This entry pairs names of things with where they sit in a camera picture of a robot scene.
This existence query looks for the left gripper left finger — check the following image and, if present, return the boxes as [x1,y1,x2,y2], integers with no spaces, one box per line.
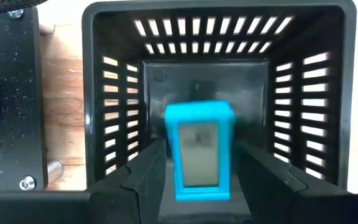
[87,139,167,224]

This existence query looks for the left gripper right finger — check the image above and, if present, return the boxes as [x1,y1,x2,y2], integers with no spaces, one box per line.
[236,142,354,224]

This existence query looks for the cyan framed digital display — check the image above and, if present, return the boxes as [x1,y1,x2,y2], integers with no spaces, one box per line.
[163,100,236,202]

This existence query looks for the black slotted plastic basket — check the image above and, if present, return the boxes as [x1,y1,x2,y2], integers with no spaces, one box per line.
[81,0,357,191]

